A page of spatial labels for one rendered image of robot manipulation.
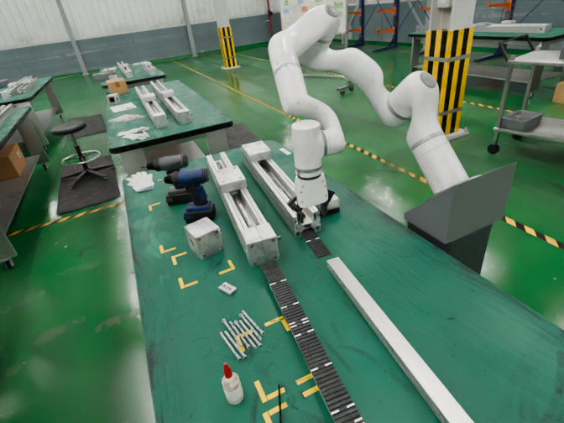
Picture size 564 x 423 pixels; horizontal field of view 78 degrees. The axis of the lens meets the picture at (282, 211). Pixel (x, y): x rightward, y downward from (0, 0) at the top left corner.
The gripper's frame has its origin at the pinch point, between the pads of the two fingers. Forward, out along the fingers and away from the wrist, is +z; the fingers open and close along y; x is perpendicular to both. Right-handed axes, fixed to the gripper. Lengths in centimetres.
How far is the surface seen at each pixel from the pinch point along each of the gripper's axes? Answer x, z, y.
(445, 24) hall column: 232, -24, 250
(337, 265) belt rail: -18.4, 7.9, -0.2
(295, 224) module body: 5.3, 5.3, -4.7
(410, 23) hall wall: 845, 32, 671
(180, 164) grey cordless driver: 54, -8, -37
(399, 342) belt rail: -48.9, 7.8, -0.2
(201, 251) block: 8.3, 7.3, -37.9
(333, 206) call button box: 13.3, 7.5, 14.2
